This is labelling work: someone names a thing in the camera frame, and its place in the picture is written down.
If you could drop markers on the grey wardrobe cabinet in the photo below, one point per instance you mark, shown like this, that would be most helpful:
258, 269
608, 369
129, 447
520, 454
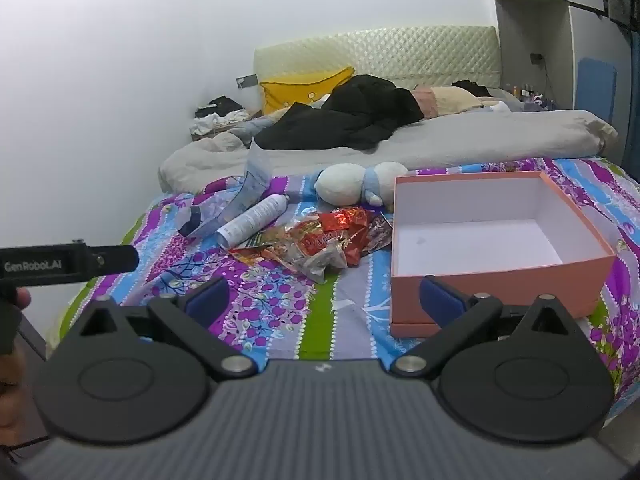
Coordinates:
530, 25

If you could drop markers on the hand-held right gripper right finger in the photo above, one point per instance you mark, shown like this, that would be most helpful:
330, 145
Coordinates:
441, 302

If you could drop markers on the grey blue clothing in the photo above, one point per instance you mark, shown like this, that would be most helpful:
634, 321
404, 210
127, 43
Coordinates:
250, 127

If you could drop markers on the purple floral bed sheet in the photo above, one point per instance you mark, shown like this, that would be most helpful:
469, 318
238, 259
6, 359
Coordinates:
165, 260

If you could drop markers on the pink cardboard box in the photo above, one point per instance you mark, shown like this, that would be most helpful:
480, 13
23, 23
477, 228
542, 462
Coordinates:
500, 282

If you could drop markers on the heap of white black clothes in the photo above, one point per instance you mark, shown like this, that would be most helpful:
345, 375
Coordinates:
215, 112

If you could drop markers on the black jacket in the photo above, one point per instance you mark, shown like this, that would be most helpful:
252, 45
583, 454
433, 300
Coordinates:
350, 115

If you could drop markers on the black clothing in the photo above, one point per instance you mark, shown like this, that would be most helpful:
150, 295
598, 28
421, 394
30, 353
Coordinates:
470, 87

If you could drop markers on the group of small bottles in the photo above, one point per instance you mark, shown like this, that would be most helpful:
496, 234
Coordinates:
527, 95

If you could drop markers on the yellow pillow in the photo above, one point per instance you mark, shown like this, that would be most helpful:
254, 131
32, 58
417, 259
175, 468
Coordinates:
290, 92

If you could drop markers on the grey wall socket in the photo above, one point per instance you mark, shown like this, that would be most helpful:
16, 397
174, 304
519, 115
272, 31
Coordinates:
247, 81

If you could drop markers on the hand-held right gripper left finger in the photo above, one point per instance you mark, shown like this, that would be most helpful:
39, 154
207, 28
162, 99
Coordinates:
207, 302

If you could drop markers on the white spray bottle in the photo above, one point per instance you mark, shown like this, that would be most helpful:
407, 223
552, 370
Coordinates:
250, 220

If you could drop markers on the black wall plug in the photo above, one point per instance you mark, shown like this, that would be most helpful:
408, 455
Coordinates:
537, 58

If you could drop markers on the pink beige pillow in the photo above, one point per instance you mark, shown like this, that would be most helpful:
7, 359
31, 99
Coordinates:
450, 100

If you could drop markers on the blue curtain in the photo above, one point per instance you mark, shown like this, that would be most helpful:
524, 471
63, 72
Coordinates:
634, 110

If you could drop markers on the grey duvet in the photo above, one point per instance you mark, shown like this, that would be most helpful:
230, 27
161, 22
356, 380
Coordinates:
475, 140

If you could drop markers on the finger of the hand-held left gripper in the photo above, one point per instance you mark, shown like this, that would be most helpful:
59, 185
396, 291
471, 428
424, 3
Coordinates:
115, 260

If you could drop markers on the pile of snack packets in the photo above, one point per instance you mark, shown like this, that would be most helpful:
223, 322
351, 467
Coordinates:
310, 245

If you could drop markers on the blue padded board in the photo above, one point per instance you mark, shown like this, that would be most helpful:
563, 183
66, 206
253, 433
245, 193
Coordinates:
597, 90

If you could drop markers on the person's left hand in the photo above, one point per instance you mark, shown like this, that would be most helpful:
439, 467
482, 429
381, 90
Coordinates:
24, 300

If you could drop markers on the cream quilted headboard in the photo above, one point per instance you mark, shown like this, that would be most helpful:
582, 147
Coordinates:
400, 55

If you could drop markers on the white blue plush toy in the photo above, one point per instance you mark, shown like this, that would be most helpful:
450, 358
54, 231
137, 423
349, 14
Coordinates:
345, 182

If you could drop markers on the clear plastic pouch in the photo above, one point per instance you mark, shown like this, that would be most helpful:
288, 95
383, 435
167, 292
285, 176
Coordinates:
255, 180

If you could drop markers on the light grey pillow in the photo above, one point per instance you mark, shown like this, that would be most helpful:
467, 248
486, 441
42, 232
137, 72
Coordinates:
502, 102

